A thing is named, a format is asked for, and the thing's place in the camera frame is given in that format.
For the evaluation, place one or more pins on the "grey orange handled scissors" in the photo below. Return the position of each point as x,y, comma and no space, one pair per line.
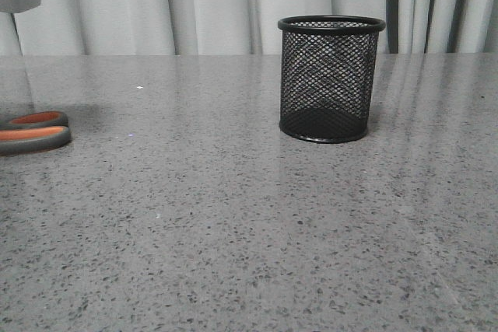
36,132

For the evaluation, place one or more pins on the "white pleated curtain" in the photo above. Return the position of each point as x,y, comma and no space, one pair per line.
75,27

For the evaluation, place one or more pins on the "black mesh pen cup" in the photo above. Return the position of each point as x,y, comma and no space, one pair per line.
327,74

